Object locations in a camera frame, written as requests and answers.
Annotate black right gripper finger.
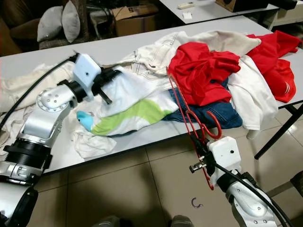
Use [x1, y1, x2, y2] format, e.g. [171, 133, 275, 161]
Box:
[189, 131, 209, 157]
[195, 131, 214, 155]

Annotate red hanger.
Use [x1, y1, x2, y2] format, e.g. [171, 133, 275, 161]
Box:
[168, 71, 222, 191]

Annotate white shirt green stripe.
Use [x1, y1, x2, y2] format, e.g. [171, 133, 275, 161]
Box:
[71, 66, 176, 159]

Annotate blue jeans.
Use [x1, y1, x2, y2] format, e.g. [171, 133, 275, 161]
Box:
[163, 78, 244, 129]

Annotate purple hook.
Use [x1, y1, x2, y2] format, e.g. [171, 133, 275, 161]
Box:
[191, 198, 204, 209]

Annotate plain white garment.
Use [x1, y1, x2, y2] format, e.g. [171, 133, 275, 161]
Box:
[225, 54, 281, 132]

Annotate cardboard box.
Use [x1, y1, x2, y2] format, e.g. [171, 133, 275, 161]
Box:
[113, 5, 159, 37]

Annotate grey pillow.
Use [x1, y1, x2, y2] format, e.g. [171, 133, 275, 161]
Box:
[62, 0, 81, 43]
[37, 6, 66, 44]

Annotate plain red t-shirt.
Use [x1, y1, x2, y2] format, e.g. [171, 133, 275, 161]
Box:
[167, 42, 242, 105]

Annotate black table leg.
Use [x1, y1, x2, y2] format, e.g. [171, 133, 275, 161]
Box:
[255, 102, 303, 160]

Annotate cream denim trousers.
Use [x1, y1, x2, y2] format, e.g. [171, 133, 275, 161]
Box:
[0, 64, 76, 123]

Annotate dark brown armchair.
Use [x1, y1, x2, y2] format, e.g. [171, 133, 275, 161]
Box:
[0, 0, 90, 50]

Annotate red garment white stripes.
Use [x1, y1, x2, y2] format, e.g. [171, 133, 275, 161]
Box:
[246, 31, 303, 104]

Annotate white remote control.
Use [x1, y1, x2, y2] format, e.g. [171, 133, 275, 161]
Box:
[178, 2, 197, 10]

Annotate white table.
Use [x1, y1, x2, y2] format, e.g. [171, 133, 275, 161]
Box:
[159, 0, 280, 24]

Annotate brown speaker box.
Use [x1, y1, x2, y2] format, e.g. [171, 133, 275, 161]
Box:
[215, 0, 270, 12]

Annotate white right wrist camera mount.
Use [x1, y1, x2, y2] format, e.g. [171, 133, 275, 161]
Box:
[208, 136, 241, 172]

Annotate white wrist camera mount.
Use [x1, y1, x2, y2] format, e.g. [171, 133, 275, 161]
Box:
[73, 53, 102, 90]
[208, 136, 241, 172]

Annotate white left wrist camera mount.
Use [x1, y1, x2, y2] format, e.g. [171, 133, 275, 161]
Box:
[73, 53, 102, 90]

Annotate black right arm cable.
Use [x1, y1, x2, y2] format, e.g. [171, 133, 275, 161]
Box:
[213, 161, 294, 227]

